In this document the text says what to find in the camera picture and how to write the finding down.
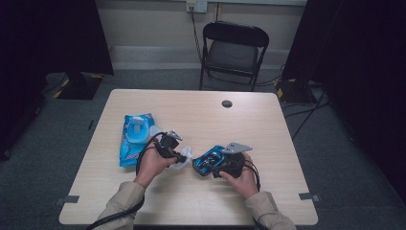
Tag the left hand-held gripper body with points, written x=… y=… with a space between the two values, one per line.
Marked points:
x=167 y=145

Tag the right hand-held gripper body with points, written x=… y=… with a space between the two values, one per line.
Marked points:
x=233 y=163

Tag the white wet wipe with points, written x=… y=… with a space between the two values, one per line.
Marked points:
x=185 y=156

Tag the blue toy car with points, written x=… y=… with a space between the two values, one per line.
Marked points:
x=207 y=159

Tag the blue wet wipes pack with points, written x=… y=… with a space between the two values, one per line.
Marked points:
x=130 y=153

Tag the person's left hand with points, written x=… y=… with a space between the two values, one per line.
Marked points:
x=151 y=167

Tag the person's right hand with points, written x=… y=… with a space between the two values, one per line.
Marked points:
x=244 y=185

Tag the grey tape mark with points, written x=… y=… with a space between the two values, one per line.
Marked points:
x=67 y=200
x=309 y=196

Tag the black stand base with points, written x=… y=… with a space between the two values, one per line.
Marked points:
x=78 y=87
x=295 y=92

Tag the black folding chair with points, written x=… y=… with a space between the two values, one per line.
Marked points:
x=233 y=54

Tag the black curtain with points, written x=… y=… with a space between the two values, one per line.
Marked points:
x=48 y=38
x=360 y=64

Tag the white wall socket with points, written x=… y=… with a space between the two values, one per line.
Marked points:
x=198 y=5

